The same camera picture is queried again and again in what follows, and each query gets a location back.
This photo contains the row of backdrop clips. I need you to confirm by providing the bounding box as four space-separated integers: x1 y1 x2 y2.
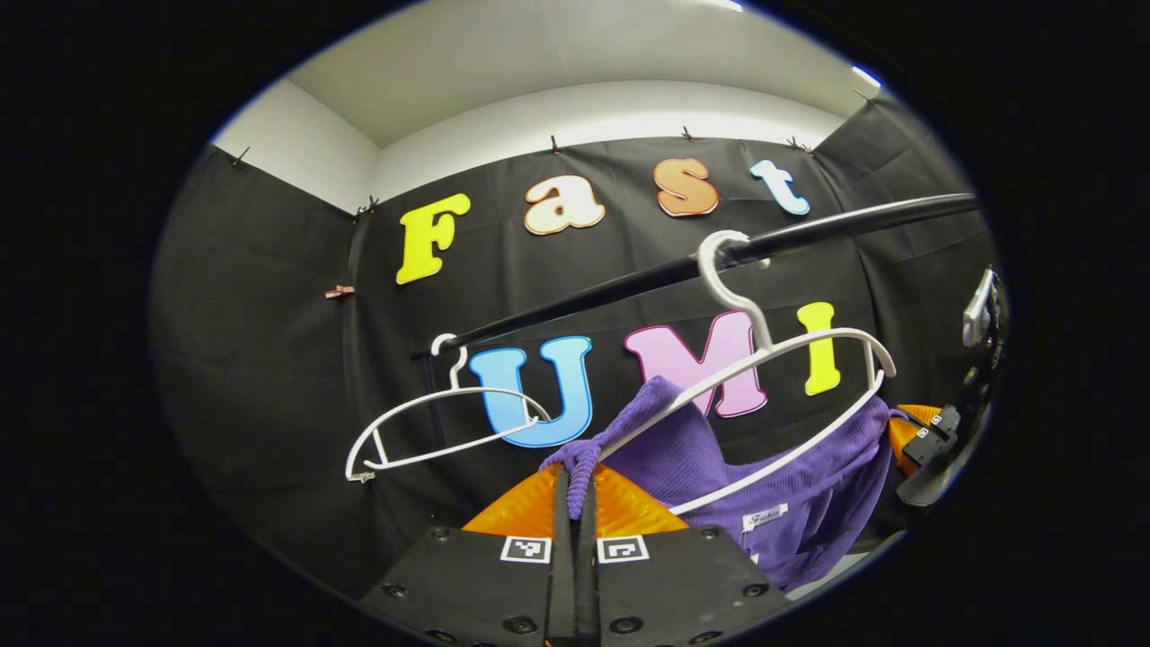
229 86 880 221

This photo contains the black clothes rack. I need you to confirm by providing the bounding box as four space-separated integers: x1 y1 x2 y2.
413 193 980 450

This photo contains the purple jacket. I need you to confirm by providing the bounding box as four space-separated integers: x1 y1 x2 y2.
539 376 899 594

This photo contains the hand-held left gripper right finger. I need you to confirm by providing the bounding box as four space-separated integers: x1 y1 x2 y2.
577 463 792 647

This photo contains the white plastic hanger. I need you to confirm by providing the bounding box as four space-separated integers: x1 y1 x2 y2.
597 230 898 518
346 332 553 483

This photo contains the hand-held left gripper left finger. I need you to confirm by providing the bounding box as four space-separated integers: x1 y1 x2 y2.
359 465 578 647

